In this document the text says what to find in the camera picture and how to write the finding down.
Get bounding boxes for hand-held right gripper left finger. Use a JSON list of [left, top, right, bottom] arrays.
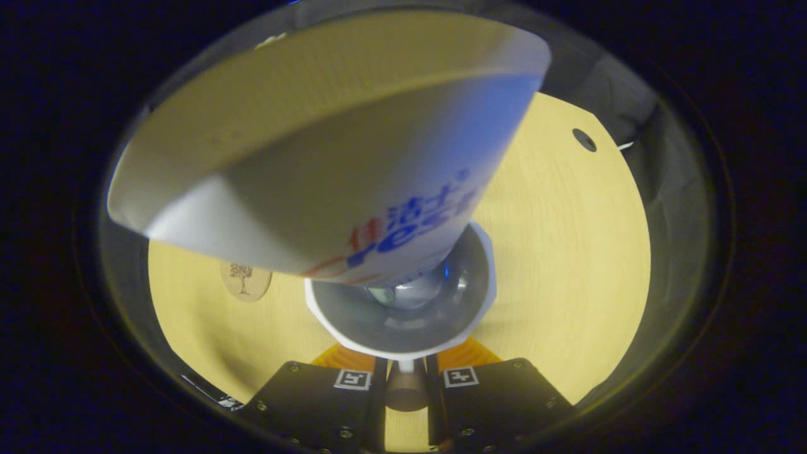
[[243, 344, 388, 454]]

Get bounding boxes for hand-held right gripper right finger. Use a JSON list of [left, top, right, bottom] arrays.
[[426, 337, 576, 454]]

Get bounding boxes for white cup with wooden handle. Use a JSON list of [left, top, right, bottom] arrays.
[[305, 221, 497, 414]]

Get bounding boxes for round wooden coaster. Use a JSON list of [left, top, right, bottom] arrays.
[[220, 262, 273, 303]]

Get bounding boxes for white toothpaste tube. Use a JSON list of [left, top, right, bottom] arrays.
[[106, 9, 553, 288]]

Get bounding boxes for light wooden desktop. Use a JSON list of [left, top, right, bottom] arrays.
[[147, 91, 652, 451]]

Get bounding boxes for black backdrop cloth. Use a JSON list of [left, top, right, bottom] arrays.
[[98, 0, 716, 410]]

